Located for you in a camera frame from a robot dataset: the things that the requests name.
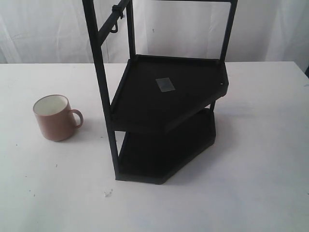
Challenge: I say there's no black two-tier shelf rack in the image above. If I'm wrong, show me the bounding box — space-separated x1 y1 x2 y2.
83 0 237 185

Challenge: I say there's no pink ceramic mug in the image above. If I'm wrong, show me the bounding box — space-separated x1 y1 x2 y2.
33 94 84 142

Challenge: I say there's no white backdrop curtain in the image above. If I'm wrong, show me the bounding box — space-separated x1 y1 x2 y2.
0 0 309 69

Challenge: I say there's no grey square sticker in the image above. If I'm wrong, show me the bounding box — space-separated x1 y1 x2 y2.
156 78 175 92

